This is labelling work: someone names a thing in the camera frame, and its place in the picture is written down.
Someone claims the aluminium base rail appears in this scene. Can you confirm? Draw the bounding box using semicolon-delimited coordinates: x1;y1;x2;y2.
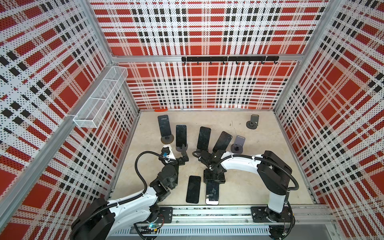
89;204;337;238

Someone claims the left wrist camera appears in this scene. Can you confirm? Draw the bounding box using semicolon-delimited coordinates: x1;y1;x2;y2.
161;145;172;159

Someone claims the black phone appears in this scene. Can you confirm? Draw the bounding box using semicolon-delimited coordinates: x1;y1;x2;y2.
186;176;201;204
158;115;172;137
206;181;220;205
176;125;188;148
197;127;211;151
213;131;233;153

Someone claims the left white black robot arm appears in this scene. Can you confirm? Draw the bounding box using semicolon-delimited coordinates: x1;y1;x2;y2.
69;145;189;240

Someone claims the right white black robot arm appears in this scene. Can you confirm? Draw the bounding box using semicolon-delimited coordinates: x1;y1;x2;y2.
193;150;299;223

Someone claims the black hook rail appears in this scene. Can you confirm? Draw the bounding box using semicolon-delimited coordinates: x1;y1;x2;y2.
181;56;280;63

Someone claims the white wire mesh basket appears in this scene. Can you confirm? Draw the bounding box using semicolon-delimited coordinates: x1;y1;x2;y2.
74;66;128;129

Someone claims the grey phone stand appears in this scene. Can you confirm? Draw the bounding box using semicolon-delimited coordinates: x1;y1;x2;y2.
176;144;188;153
246;115;260;130
196;149;209;154
161;135;175;145

